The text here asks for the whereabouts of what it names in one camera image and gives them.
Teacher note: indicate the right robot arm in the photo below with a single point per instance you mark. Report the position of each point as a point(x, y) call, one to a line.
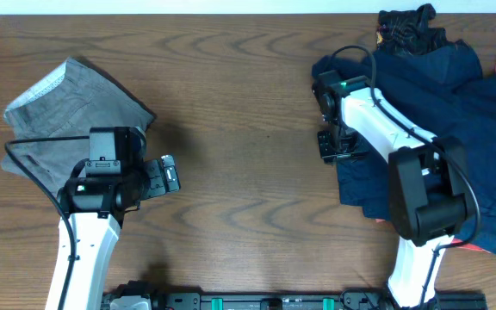
point(428, 194)

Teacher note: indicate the black printed garment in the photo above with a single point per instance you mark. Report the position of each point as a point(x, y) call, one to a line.
point(408, 32)

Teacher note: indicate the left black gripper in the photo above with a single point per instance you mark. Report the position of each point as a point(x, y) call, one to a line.
point(156, 177)

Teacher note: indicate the navy blue shorts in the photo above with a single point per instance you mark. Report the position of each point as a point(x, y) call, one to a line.
point(480, 142)

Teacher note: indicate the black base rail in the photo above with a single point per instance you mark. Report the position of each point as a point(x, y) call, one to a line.
point(142, 295)

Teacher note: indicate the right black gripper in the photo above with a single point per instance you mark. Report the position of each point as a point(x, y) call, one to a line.
point(330, 155)

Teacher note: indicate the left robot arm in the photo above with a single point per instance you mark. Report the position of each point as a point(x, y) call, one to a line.
point(93, 210)

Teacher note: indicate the folded grey-brown shorts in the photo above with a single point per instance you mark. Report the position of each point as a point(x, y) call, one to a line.
point(69, 101)

